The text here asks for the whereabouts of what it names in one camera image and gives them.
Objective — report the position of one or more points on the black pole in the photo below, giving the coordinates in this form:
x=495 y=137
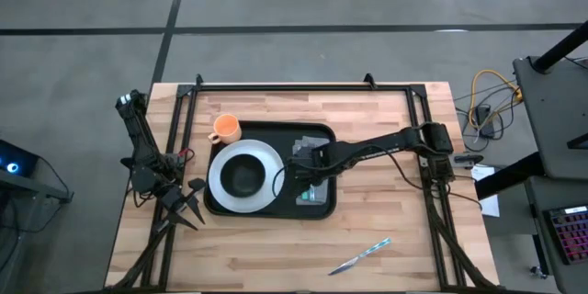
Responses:
x=565 y=43

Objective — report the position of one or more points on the black caster wheel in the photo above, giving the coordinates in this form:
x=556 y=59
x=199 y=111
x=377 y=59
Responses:
x=537 y=272

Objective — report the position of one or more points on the black flat bracket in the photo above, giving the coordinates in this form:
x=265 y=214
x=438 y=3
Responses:
x=468 y=159

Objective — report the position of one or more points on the dark round bowl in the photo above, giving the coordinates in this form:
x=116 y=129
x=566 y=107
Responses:
x=242 y=175

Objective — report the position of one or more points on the orange mug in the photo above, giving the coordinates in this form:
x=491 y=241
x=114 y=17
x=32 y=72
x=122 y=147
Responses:
x=227 y=128

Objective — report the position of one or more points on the grey keyboard desk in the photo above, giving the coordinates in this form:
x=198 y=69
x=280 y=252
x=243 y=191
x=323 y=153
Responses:
x=565 y=280

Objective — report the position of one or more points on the black rectangular serving tray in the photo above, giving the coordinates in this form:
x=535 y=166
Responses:
x=285 y=133

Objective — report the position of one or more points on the black power adapter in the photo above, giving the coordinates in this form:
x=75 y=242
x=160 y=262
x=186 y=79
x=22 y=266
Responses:
x=484 y=119

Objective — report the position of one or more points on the backlit keyboard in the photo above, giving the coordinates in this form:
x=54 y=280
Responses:
x=572 y=234

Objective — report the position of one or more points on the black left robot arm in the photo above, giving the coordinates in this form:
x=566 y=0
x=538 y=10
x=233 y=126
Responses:
x=140 y=128

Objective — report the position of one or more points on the grey metal stand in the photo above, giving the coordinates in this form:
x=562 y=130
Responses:
x=41 y=188

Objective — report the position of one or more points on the black stand leg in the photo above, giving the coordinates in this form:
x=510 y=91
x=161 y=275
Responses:
x=505 y=177

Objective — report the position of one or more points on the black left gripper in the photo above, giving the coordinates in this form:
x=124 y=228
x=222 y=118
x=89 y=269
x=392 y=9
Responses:
x=172 y=197

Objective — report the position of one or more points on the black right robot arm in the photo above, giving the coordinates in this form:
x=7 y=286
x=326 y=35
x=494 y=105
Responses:
x=381 y=144

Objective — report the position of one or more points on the white round plate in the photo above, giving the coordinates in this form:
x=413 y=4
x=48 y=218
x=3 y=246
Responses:
x=220 y=193

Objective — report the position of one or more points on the computer with blue light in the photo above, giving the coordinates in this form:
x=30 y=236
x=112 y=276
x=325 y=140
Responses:
x=20 y=158

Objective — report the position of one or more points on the black aluminium table frame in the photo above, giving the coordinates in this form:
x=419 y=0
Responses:
x=298 y=87

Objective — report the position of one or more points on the white paper sheet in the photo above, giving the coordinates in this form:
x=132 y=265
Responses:
x=489 y=204

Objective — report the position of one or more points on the grey cloth napkin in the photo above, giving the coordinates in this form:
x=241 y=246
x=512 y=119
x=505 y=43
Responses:
x=305 y=144

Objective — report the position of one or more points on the grey side desk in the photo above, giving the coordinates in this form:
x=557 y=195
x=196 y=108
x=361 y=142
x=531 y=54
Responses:
x=556 y=115

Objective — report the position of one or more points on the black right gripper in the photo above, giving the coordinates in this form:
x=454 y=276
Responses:
x=317 y=161

